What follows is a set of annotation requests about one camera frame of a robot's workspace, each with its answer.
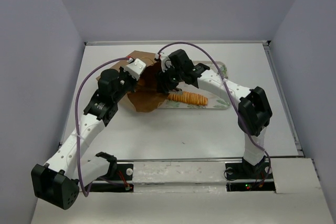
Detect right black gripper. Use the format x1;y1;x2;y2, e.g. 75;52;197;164
154;62;184;94

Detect brown paper bag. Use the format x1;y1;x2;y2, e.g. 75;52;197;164
105;51;167;113

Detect fake ridged spiral bread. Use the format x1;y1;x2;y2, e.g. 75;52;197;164
167;91;208;106

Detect metal kitchen tongs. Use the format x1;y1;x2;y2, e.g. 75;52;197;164
169;88;183;95

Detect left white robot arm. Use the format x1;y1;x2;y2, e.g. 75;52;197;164
31;57;146;210

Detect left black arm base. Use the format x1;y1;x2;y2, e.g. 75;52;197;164
90;163;134;193

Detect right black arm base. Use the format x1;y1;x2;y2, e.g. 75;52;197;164
223;162;276;192

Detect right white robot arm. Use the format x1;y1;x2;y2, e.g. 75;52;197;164
155;49;272;178

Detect floral leaf pattern tray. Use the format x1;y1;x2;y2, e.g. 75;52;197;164
158;61;230;110

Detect white foreground cover board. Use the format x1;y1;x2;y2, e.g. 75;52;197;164
33;158;335;223

